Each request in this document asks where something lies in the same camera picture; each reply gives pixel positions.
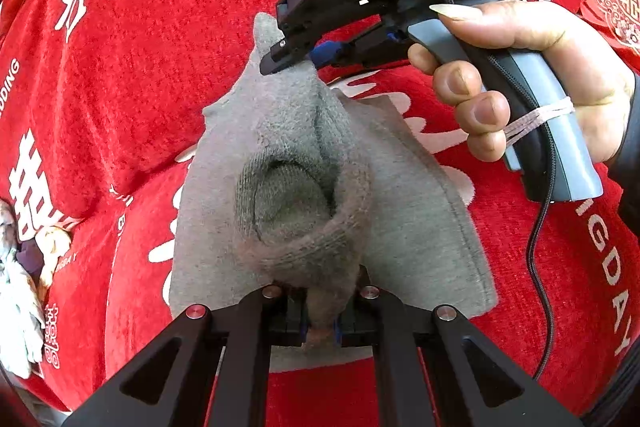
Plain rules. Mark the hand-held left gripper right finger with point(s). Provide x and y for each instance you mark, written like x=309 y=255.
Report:
x=339 y=330

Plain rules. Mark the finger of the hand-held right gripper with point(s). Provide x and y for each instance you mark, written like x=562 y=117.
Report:
x=278 y=57
x=330 y=53

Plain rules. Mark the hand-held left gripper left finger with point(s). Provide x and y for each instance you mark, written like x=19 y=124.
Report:
x=303 y=326

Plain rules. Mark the grey knit garment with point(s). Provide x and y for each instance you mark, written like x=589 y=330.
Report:
x=300 y=187

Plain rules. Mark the person's right forearm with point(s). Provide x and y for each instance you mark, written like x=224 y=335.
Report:
x=627 y=157

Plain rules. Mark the person's right hand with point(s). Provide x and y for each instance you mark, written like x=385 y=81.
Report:
x=560 y=52

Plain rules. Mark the red printed blanket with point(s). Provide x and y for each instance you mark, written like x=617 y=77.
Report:
x=120 y=87

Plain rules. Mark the pink rubber band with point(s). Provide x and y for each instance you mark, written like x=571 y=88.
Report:
x=530 y=118

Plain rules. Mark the orange garment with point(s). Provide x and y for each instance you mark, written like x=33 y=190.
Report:
x=54 y=242

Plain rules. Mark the dark purple cloth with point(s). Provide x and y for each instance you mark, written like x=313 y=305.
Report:
x=30 y=257

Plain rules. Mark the light blue floral garment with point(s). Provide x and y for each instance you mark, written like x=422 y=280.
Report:
x=17 y=307

